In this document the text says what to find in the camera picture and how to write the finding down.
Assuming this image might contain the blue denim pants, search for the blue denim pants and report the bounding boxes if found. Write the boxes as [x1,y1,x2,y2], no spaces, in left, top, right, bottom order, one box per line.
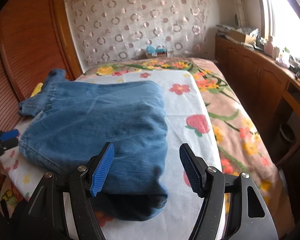
[19,69,168,221]

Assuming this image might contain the yellow plush toy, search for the yellow plush toy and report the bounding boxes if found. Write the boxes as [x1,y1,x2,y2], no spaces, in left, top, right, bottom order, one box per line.
[30,82,44,97]

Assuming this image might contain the pink floral blanket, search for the pink floral blanket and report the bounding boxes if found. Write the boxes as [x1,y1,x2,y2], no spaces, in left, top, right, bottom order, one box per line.
[81,58,295,238]

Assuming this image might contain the brown wooden wardrobe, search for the brown wooden wardrobe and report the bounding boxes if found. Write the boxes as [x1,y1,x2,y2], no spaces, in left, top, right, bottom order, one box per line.
[0,0,83,131]

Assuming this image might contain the wooden window cabinet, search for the wooden window cabinet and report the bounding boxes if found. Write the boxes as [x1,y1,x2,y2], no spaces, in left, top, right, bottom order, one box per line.
[215,36,300,167]

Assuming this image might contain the circle patterned sheer curtain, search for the circle patterned sheer curtain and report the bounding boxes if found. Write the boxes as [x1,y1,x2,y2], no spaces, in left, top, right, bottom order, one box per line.
[65,0,210,69]

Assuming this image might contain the pink bottle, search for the pink bottle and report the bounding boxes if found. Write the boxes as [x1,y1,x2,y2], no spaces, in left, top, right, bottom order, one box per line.
[263,35,274,57]

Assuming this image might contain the cardboard box on cabinet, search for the cardboard box on cabinet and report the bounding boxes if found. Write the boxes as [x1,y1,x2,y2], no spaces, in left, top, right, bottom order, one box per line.
[229,30,256,44]

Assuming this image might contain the bright window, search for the bright window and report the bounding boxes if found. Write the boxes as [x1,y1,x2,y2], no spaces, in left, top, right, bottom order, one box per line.
[259,0,300,60]

